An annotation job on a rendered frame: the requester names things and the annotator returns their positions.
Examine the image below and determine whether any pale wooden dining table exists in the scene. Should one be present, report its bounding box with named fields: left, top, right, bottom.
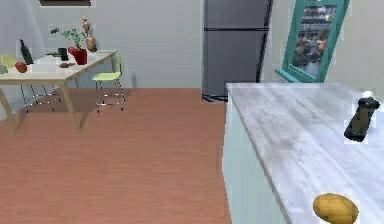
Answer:
left=0, top=49, right=119, bottom=135

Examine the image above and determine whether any dark framed wall picture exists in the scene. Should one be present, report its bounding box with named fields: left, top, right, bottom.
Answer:
left=38, top=0, right=93, bottom=8

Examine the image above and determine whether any grey fridge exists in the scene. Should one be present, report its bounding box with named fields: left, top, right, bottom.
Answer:
left=201, top=0, right=274, bottom=102

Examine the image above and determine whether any black pepper mill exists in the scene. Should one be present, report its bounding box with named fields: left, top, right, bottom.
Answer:
left=343, top=90, right=381, bottom=143

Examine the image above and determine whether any black cup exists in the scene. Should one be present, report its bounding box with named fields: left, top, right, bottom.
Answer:
left=57, top=47, right=70, bottom=62

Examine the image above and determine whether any yellow potato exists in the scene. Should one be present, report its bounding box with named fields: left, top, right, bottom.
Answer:
left=312, top=192, right=360, bottom=224

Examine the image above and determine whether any teal framed window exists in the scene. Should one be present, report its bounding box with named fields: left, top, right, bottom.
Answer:
left=275, top=0, right=351, bottom=84

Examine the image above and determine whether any dark green bottle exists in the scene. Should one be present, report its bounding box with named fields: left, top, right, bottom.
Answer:
left=19, top=38, right=35, bottom=66

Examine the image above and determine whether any pale kitchen counter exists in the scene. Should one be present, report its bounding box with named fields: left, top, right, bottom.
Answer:
left=221, top=81, right=384, bottom=224

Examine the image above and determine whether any red apple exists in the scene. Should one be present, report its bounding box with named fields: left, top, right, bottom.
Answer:
left=14, top=61, right=28, bottom=74

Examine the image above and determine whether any house plant in red pot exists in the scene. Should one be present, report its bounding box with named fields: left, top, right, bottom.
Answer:
left=50, top=27, right=89, bottom=66

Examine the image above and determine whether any green chair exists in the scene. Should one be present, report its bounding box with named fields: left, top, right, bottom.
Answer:
left=0, top=53, right=63, bottom=114

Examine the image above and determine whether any brown vase with flowers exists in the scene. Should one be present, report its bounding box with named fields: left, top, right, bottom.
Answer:
left=81, top=15, right=98, bottom=53

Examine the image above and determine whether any green seat metal stool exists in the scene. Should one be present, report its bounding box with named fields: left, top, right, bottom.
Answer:
left=91, top=53, right=127, bottom=114

